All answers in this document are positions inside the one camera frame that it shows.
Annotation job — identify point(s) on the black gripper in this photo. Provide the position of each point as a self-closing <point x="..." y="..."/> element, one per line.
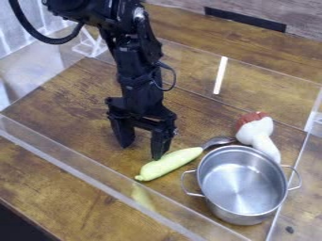
<point x="139" y="109"/>

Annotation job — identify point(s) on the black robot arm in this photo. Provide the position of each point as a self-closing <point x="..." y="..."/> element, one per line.
<point x="123" y="25"/>

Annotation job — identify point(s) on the red white toy mushroom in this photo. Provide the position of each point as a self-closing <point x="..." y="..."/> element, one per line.
<point x="254" y="129"/>

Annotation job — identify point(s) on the stainless steel pot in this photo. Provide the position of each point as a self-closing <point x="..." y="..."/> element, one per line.
<point x="243" y="184"/>

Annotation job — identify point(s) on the clear acrylic front barrier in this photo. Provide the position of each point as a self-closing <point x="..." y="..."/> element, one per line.
<point x="179" y="218"/>

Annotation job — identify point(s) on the clear acrylic corner bracket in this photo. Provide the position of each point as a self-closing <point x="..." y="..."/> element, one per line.
<point x="90" y="46"/>

